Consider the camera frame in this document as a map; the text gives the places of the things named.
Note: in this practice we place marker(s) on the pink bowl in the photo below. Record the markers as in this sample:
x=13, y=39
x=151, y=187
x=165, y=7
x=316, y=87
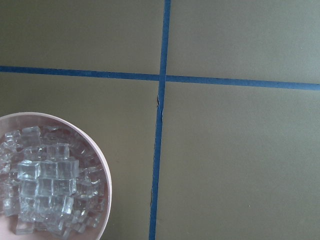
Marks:
x=21, y=120

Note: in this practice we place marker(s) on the pile of ice cubes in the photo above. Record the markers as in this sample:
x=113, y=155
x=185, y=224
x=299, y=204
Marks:
x=51, y=180

